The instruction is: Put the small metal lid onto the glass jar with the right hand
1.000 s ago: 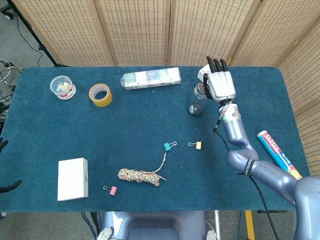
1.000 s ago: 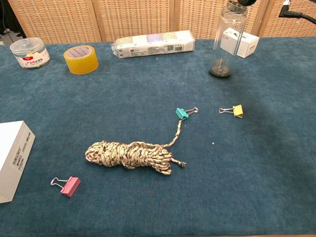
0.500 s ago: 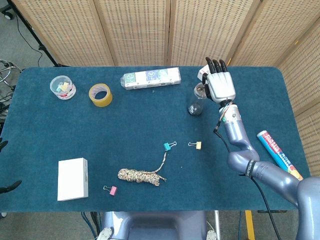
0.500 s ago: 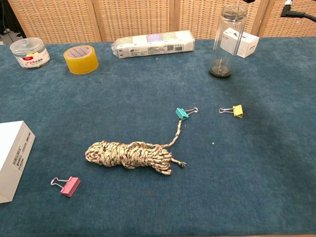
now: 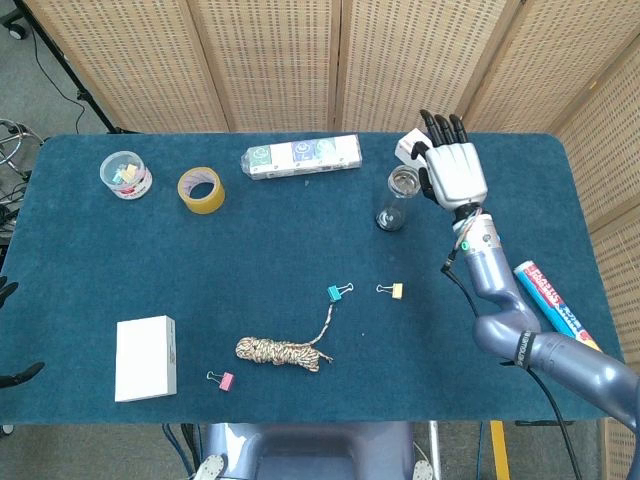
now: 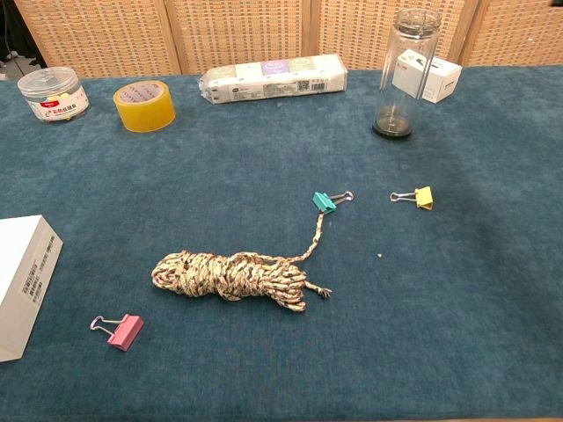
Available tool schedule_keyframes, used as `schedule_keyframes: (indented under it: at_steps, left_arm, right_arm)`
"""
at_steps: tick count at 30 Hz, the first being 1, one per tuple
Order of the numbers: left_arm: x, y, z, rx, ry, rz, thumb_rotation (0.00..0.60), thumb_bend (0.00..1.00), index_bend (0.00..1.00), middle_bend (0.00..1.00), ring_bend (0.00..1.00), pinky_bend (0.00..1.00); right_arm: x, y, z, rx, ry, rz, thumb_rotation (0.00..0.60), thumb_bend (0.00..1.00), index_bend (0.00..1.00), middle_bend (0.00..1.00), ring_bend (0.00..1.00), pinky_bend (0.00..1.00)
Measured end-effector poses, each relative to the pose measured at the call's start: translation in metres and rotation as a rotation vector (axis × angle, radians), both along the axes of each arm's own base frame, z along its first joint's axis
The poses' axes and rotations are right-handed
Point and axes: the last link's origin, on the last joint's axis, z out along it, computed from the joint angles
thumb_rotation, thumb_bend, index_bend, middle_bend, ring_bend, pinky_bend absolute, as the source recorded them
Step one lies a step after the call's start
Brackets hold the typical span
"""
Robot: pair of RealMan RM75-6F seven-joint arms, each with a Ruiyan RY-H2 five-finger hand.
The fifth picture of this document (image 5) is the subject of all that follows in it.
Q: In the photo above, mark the blue table cloth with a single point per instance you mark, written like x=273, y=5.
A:
x=275, y=240

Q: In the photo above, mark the pink binder clip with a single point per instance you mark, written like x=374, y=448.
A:
x=226, y=381

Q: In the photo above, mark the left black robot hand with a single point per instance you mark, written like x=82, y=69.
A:
x=7, y=291

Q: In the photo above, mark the teal binder clip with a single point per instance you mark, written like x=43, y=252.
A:
x=334, y=292

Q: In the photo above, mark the blue red wrap box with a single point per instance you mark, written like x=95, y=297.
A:
x=550, y=300

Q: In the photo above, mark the yellow packing tape roll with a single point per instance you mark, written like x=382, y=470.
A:
x=200, y=202

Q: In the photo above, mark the chrome stool frame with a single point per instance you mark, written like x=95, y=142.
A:
x=15, y=145

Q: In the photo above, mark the wrapped tissue pack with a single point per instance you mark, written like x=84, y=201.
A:
x=300, y=157

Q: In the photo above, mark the black stand pole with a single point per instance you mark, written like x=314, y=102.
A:
x=75, y=85

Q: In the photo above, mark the blue-grey robot torso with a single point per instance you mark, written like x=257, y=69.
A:
x=310, y=450

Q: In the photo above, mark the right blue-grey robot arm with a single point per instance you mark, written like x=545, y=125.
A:
x=505, y=305

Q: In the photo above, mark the woven folding screen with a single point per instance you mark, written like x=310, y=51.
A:
x=275, y=65

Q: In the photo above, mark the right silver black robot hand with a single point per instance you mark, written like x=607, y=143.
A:
x=457, y=170

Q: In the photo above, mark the clear plastic clip jar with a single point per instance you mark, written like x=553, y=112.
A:
x=125, y=185

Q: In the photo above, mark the clear glass jar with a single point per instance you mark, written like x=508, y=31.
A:
x=392, y=210

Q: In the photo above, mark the large white cardboard box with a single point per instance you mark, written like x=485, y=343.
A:
x=142, y=357

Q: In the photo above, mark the small white printed box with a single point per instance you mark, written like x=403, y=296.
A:
x=407, y=145

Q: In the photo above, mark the yellow binder clip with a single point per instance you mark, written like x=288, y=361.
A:
x=397, y=291

